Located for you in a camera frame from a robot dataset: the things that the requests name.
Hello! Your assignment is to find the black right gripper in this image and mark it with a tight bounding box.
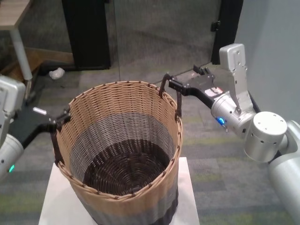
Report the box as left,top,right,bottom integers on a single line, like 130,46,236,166
168,66,225,110

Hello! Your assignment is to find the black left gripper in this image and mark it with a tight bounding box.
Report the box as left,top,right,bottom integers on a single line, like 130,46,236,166
9,106,72,150

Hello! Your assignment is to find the woven tan grey laundry basket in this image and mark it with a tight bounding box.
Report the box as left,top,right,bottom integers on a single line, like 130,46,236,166
52,74,183,225

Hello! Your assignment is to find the crumpled white paper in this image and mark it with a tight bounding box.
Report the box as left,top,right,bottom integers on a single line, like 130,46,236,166
48,67,65,79

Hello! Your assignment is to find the brown wooden floor board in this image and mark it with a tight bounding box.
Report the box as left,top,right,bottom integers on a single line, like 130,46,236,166
0,46,75,75

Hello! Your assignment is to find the wooden desk with white leg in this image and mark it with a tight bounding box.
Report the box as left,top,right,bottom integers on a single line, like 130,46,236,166
0,0,37,103

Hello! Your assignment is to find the dark wide pillar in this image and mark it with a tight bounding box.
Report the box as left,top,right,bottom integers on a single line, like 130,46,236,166
61,0,111,71

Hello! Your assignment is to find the white stand with sharp corners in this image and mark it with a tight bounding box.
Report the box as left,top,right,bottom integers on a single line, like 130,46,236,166
38,157,200,225

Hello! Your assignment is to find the black door frame post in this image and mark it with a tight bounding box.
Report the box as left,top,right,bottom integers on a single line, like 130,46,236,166
210,0,246,65

